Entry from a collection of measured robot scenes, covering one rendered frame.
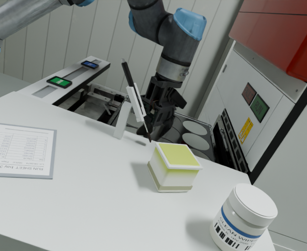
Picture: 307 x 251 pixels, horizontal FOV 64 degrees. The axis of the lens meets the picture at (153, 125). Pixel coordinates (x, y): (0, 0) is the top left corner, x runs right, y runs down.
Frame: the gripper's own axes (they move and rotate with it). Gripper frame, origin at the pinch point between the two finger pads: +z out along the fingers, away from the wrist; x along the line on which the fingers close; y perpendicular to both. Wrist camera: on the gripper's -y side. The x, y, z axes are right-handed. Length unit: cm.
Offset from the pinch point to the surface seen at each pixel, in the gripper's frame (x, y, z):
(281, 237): 42.6, -15.4, 10.8
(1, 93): -201, -56, 91
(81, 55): -177, -122, 40
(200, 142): 8.0, -20.2, 1.7
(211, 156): 14.3, -16.4, 1.6
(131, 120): -12.6, -6.5, 1.6
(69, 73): -37.4, 1.5, -4.4
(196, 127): 1.6, -29.5, 1.7
